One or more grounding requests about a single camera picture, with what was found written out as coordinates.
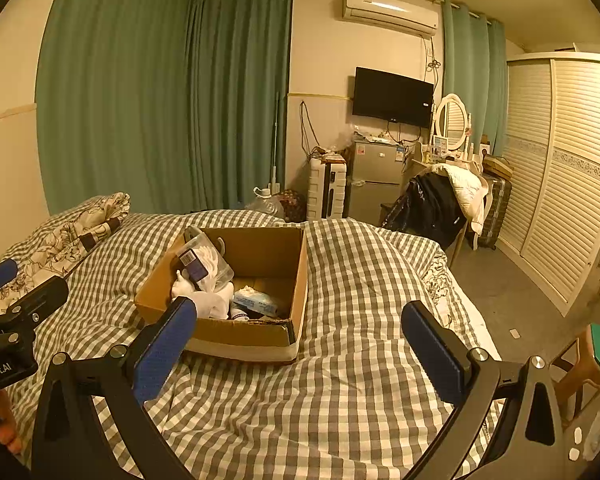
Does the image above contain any clear plastic bag dark label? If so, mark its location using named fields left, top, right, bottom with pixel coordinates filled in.
left=172, top=227, right=236, bottom=293

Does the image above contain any oval vanity mirror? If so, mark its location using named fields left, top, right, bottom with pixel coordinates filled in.
left=432, top=93, right=470, bottom=153

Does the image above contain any silver small fridge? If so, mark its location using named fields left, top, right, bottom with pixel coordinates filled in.
left=346, top=141, right=406, bottom=221

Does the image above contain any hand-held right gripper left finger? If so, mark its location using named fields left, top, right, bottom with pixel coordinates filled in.
left=30, top=296, right=198, bottom=480

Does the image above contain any white mop pole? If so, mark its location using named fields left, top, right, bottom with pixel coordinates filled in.
left=271, top=92, right=284, bottom=193

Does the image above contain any person's left hand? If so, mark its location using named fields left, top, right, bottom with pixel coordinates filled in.
left=0, top=391, right=24, bottom=456

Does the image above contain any white suitcase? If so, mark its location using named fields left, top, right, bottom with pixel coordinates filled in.
left=307, top=157, right=348, bottom=221

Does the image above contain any green curtain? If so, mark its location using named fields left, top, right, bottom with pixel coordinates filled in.
left=36, top=0, right=201, bottom=216
left=441, top=0, right=508, bottom=157
left=187, top=0, right=295, bottom=211

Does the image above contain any floral quilt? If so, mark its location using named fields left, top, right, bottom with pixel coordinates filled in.
left=0, top=191, right=131, bottom=306

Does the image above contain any brown box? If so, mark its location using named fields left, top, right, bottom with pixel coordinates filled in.
left=482, top=155, right=515, bottom=178

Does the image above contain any grey checked duvet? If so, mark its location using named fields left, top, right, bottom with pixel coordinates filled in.
left=0, top=207, right=506, bottom=480

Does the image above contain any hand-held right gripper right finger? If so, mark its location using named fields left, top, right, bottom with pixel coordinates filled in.
left=400, top=300, right=568, bottom=480

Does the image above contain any white sock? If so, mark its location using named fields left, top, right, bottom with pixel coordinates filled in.
left=171, top=270, right=232, bottom=319

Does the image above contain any cream dressing table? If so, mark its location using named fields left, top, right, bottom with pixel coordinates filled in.
left=412, top=152, right=486, bottom=177

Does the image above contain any large water bottle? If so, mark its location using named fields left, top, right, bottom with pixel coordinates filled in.
left=245, top=187, right=286, bottom=218

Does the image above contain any white louvred wardrobe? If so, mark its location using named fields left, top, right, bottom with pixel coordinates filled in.
left=502, top=51, right=600, bottom=317

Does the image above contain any wet wipes packet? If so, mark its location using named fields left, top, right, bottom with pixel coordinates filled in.
left=231, top=285, right=292, bottom=319

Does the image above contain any wall cable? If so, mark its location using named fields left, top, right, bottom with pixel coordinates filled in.
left=299, top=101, right=327, bottom=157

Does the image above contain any white padded jacket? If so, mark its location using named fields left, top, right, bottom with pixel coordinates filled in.
left=437, top=162, right=490, bottom=236

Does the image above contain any black wall television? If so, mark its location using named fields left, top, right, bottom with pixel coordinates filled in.
left=352, top=66, right=435, bottom=129

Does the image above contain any dark hard suitcase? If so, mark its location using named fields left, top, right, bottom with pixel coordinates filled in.
left=477, top=172, right=513, bottom=251

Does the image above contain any air conditioner cable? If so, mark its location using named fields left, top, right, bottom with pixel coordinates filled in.
left=422, top=35, right=443, bottom=84

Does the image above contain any white air conditioner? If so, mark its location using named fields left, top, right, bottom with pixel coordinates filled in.
left=341, top=0, right=440, bottom=37

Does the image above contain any cardboard box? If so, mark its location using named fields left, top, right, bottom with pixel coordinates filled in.
left=134, top=226, right=308, bottom=365

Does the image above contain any brown patterned bag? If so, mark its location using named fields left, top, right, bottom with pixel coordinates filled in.
left=280, top=190, right=309, bottom=222

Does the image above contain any black jacket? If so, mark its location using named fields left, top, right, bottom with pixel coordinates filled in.
left=380, top=172, right=466, bottom=252

